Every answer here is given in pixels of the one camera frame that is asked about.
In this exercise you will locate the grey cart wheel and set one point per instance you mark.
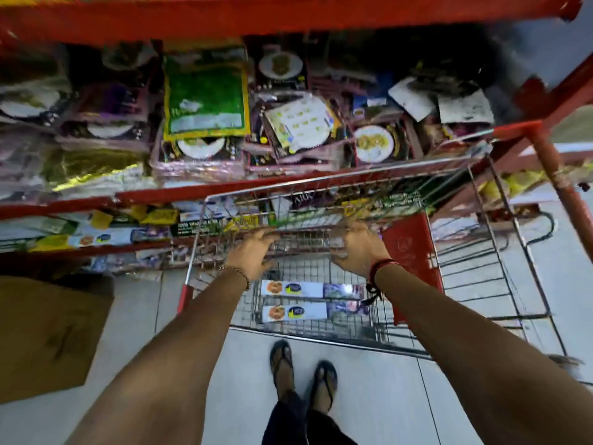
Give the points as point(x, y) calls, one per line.
point(566, 363)

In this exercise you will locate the green packet with yellow border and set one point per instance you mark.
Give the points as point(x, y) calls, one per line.
point(206, 94)

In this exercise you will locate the black sandal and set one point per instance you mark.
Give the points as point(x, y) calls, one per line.
point(281, 363)
point(324, 384)

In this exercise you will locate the row of small food boxes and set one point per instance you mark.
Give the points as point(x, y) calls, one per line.
point(106, 229)

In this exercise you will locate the person's right forearm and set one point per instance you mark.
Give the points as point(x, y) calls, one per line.
point(477, 366)

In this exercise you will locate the person's left hand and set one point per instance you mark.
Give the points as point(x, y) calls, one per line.
point(248, 257)

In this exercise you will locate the brown cardboard box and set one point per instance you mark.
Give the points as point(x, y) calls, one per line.
point(44, 338)

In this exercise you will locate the person's left forearm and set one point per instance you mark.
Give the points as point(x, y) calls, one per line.
point(176, 366)

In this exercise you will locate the person's left fingers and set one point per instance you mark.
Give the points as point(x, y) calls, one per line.
point(267, 238)

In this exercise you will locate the white and purple food box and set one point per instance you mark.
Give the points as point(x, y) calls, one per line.
point(305, 289)
point(308, 312)

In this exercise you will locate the person's right hand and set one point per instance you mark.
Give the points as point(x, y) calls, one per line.
point(361, 250)

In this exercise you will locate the white paper packet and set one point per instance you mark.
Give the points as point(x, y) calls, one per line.
point(411, 99)
point(465, 108)

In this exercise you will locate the person's right fingers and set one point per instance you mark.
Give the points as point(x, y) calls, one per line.
point(346, 234)

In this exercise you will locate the red plastic cart seat flap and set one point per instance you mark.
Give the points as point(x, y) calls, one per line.
point(412, 254)

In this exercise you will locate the dark shorts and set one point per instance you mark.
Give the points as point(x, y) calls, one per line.
point(301, 424)

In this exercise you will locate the red metal shelf rack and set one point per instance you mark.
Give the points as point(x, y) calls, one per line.
point(278, 13)

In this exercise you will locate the pile of yellow packets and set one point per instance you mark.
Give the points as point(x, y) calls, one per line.
point(523, 180)

